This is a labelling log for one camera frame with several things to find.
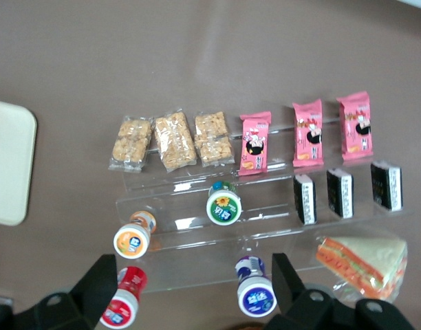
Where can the green gum bottle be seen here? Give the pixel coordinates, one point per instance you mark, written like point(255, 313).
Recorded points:
point(223, 206)

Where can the blue gum bottle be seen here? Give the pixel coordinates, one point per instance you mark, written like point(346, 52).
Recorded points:
point(253, 295)

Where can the wrapped triangle sandwich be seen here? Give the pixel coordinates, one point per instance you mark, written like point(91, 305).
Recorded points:
point(365, 264)

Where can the cream plastic tray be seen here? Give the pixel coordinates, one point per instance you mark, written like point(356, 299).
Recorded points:
point(7, 161)

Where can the black snack packet white label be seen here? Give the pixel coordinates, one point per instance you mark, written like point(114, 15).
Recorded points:
point(339, 192)
point(386, 185)
point(303, 199)

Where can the orange gum bottle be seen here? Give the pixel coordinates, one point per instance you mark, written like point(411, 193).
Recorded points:
point(131, 240)

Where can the peanut brittle bar clear wrapper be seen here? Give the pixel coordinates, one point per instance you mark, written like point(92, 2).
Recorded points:
point(213, 137)
point(175, 141)
point(130, 144)

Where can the red gum bottle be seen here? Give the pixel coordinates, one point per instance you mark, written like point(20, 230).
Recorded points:
point(129, 285)

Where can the pink snack packet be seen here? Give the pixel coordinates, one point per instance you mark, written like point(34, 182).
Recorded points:
point(254, 144)
point(356, 127)
point(308, 134)

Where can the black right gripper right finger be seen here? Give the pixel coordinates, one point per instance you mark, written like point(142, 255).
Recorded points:
point(300, 309)

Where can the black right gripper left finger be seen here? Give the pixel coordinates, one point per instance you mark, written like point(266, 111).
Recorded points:
point(90, 295)

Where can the clear acrylic stepped display stand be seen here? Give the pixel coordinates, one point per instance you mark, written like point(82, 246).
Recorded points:
point(196, 220)

